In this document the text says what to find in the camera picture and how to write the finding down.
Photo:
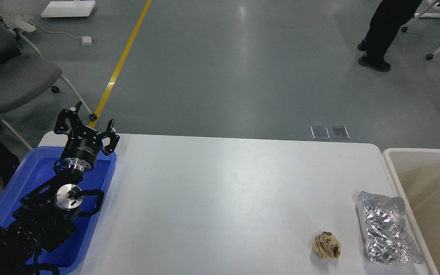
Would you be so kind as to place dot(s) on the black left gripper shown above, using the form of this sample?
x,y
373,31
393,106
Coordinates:
x,y
83,146

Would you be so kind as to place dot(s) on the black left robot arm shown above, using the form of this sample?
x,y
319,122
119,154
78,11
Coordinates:
x,y
45,218

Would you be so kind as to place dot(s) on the white power adapter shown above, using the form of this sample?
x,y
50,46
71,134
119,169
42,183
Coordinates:
x,y
85,40

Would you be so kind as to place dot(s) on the grey office chair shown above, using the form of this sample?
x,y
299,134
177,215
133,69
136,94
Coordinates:
x,y
25,74

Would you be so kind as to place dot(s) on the white flat box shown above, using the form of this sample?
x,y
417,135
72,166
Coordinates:
x,y
68,8

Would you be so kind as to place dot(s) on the blue plastic tray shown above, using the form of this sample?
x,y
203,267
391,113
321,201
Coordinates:
x,y
35,169

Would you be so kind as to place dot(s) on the right metal floor plate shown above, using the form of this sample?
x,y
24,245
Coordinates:
x,y
340,132

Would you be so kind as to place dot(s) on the crumpled brown paper ball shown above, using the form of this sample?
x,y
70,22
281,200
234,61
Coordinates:
x,y
326,245

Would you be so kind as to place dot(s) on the crumpled silver foil bag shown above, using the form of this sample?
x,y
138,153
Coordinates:
x,y
384,232

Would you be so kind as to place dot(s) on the beige plastic bin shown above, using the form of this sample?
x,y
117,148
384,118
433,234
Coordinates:
x,y
416,174

